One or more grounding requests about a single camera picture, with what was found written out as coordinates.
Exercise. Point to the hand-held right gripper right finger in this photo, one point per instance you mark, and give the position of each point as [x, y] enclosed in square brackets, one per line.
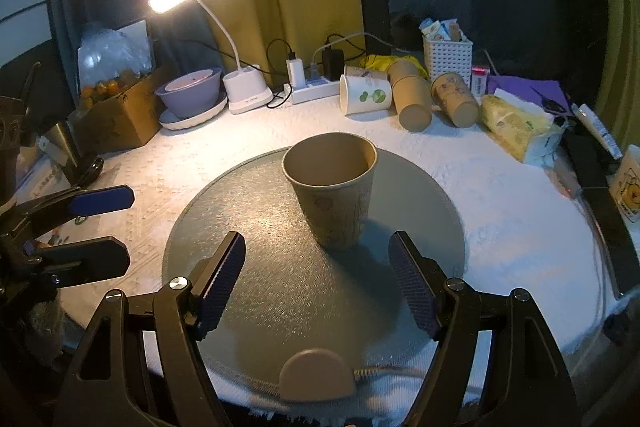
[412, 282]

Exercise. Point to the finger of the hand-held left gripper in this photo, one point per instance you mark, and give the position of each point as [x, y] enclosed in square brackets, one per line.
[100, 200]
[92, 253]

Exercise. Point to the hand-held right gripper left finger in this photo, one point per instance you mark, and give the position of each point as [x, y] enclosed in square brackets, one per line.
[222, 282]

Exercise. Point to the plain brown paper cup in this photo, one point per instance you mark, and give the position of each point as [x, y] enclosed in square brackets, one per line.
[412, 99]

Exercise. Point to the white paper cup green print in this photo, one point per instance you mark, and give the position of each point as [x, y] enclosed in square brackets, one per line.
[367, 97]

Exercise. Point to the white cup yellow print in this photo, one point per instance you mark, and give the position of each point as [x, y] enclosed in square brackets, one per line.
[627, 184]

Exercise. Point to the round glass turntable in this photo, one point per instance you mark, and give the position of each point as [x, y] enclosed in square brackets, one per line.
[300, 307]

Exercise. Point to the cardboard box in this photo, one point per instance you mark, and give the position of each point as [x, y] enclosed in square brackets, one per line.
[125, 117]

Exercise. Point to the pile of small oranges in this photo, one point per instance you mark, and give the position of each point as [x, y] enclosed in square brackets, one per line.
[102, 89]

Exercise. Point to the pale purple plate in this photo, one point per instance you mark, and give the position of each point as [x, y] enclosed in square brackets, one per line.
[200, 119]

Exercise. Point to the beige round controller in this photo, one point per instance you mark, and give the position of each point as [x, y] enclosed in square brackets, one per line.
[316, 377]

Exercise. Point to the purple bowl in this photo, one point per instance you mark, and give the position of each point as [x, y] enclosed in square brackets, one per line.
[190, 99]

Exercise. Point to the clear plastic bag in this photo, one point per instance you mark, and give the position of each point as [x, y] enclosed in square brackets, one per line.
[112, 49]

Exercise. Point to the white desk lamp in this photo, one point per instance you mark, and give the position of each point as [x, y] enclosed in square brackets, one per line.
[245, 89]

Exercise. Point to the yellow tissue pack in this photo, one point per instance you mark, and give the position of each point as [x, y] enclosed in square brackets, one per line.
[515, 124]

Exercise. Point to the pink and white box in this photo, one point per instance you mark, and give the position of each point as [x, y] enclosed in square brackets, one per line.
[480, 82]

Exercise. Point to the white power strip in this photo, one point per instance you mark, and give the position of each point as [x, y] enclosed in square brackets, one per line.
[315, 92]

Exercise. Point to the white charger plug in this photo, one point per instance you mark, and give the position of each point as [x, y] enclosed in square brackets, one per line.
[296, 72]

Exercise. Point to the white plastic basket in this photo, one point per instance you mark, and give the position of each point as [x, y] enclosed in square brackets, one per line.
[447, 59]

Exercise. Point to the black charger plug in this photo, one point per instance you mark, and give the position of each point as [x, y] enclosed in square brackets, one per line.
[333, 64]

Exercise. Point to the white tube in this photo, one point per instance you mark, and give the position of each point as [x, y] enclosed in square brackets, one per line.
[597, 129]

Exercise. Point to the bunch of small packets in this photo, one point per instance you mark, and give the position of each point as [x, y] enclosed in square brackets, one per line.
[442, 29]

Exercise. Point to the silver metal bracket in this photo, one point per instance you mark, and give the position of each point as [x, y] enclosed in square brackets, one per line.
[62, 147]

